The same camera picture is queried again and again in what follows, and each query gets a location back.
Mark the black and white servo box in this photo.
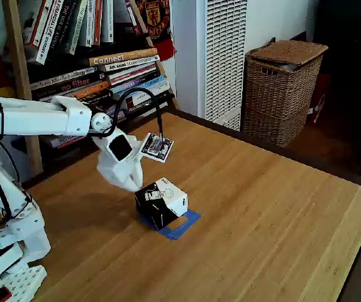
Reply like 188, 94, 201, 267
135, 176, 189, 232

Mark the blue tape square target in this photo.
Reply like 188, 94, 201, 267
139, 209, 202, 242

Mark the lavender spine book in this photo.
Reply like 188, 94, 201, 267
103, 103, 128, 122

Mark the black book white text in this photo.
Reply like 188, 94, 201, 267
126, 96, 175, 115

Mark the black book small text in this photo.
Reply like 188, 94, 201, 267
79, 89, 114, 108

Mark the white black red book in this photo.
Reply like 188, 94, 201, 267
125, 89, 175, 109

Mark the orange book dark text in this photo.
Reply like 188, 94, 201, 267
38, 81, 111, 103

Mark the white book dark text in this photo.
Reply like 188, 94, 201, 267
119, 80, 171, 101

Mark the dark purple book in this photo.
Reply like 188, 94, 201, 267
108, 69, 162, 89

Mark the black no filter book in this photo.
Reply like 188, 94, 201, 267
31, 72, 106, 101

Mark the light blue book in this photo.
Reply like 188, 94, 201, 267
113, 74, 166, 95

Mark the white red striped book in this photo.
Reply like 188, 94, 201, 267
106, 62, 158, 82

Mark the white cursive title book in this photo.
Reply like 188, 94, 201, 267
29, 66, 97, 92

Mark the white Modern Romance book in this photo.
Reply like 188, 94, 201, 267
103, 55, 161, 72

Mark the tan Connect book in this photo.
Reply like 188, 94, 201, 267
88, 47, 158, 67

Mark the wooden ladder bookshelf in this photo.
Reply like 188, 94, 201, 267
3, 0, 181, 177

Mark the grey white leaning book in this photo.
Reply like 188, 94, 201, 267
68, 0, 89, 56

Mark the thin white book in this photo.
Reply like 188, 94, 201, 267
84, 0, 96, 48

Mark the white upright book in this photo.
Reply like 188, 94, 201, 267
101, 0, 115, 43

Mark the orange upright book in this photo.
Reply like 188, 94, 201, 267
92, 0, 104, 47

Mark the white red financial life book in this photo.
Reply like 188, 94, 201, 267
35, 0, 65, 66

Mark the dark moral animal book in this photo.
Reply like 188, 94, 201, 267
47, 0, 76, 60

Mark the red white leaning book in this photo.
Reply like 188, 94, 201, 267
123, 0, 144, 35

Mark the red black football scarf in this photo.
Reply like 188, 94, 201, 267
136, 0, 177, 62

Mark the brown wicker basket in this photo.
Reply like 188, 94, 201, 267
242, 40, 329, 148

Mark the white cover leaning book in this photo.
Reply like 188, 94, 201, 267
18, 0, 48, 56

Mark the red fabric bag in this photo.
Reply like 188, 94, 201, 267
308, 74, 331, 123

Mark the camera circuit board white mount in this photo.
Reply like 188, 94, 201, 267
133, 131, 175, 164

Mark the black camera cable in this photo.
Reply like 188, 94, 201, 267
0, 87, 166, 221

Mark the white louvred wall heater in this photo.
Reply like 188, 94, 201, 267
196, 0, 248, 132

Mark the white perforated base plate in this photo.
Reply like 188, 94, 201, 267
0, 263, 48, 302

